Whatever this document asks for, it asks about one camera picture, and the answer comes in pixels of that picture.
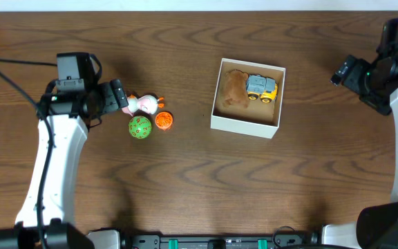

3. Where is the white pink toy chicken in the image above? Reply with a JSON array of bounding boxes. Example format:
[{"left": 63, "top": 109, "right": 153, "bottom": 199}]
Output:
[{"left": 122, "top": 95, "right": 164, "bottom": 116}]

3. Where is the green numbered dice ball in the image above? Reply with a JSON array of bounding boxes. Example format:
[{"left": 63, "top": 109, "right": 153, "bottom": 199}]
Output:
[{"left": 129, "top": 116, "right": 152, "bottom": 139}]

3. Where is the orange ribbed ball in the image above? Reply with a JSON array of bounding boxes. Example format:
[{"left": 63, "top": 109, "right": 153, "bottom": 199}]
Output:
[{"left": 155, "top": 111, "right": 173, "bottom": 131}]

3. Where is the yellow grey toy truck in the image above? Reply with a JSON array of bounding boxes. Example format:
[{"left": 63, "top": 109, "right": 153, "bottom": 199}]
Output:
[{"left": 246, "top": 75, "right": 278, "bottom": 103}]

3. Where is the white cardboard box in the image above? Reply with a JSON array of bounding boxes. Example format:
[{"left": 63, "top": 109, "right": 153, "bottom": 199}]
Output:
[{"left": 210, "top": 58, "right": 285, "bottom": 139}]

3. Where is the brown plush bear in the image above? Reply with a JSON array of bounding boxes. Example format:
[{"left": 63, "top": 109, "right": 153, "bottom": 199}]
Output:
[{"left": 221, "top": 70, "right": 249, "bottom": 109}]

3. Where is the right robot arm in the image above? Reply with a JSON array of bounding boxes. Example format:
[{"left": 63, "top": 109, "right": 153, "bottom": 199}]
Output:
[{"left": 321, "top": 52, "right": 398, "bottom": 248}]

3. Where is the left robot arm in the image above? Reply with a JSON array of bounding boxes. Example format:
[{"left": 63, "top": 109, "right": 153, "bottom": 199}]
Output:
[{"left": 0, "top": 80, "right": 128, "bottom": 248}]

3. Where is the left black cable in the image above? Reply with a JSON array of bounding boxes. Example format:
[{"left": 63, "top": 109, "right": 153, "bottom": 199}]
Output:
[{"left": 0, "top": 56, "right": 58, "bottom": 249}]

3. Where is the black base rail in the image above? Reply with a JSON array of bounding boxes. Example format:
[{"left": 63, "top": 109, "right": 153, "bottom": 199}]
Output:
[{"left": 81, "top": 230, "right": 324, "bottom": 249}]

